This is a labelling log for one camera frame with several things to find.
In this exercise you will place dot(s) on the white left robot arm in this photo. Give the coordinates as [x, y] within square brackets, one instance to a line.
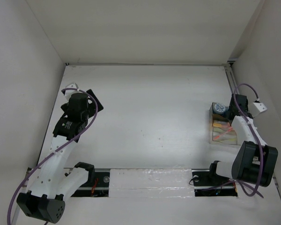
[46, 198]

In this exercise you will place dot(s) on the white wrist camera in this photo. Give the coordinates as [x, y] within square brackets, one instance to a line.
[69, 90]
[257, 108]

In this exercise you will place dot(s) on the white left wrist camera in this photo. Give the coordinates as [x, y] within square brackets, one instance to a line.
[69, 90]

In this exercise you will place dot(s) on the orange cap grey highlighter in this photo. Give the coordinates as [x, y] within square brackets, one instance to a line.
[221, 123]

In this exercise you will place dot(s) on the aluminium side rail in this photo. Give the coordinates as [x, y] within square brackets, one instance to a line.
[236, 93]

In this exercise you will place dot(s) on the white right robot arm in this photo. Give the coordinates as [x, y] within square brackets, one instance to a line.
[218, 169]

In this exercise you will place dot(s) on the orange thin pen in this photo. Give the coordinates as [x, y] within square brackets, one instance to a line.
[221, 134]

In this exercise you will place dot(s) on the clear plastic container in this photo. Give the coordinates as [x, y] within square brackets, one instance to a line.
[216, 134]

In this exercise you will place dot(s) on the red thin pen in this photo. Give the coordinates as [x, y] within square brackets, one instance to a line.
[226, 136]

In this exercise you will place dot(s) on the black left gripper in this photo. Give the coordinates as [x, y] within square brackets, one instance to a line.
[92, 106]

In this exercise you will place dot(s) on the aluminium front rail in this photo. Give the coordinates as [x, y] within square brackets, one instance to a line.
[154, 183]

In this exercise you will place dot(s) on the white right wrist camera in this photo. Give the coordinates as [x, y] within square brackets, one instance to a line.
[257, 108]

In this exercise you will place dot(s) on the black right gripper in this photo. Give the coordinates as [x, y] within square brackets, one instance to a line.
[246, 109]

